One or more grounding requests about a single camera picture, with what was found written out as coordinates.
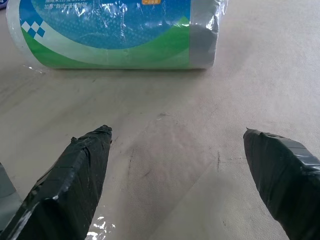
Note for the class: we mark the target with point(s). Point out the blue green garbage bag roll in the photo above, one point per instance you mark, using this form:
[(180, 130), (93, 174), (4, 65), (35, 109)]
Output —
[(112, 32)]

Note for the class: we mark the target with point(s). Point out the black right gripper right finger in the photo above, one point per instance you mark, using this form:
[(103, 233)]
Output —
[(287, 185)]

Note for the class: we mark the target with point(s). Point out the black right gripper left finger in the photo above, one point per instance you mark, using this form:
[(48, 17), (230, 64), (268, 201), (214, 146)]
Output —
[(62, 190)]

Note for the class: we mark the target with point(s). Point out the purple package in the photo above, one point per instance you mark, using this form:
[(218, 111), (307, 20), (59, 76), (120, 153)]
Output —
[(3, 3)]

